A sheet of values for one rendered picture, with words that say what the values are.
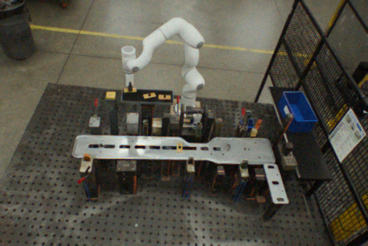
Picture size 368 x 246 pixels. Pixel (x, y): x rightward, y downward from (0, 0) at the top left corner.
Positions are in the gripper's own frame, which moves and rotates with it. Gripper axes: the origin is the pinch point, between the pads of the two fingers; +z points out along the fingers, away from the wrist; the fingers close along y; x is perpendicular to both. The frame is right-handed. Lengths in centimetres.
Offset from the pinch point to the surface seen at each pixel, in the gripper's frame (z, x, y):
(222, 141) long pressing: 24, 63, 35
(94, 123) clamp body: 17.6, -25.3, 15.9
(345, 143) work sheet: -3, 130, 62
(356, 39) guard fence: 36, 262, -105
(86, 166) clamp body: 18, -30, 50
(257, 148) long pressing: 24, 86, 43
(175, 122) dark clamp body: 16.1, 30.3, 19.9
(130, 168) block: 21, -3, 52
